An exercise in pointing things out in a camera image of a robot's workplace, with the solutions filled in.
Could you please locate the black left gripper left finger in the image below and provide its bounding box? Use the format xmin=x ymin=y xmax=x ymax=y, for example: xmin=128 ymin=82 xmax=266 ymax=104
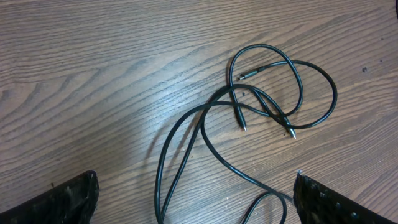
xmin=1 ymin=170 xmax=100 ymax=224

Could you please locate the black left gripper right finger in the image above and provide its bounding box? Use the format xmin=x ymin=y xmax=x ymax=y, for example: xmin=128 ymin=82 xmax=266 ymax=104
xmin=293 ymin=172 xmax=395 ymax=224

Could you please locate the black USB cable long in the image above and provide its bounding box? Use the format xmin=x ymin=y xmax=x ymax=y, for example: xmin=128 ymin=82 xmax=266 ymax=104
xmin=154 ymin=44 xmax=338 ymax=224

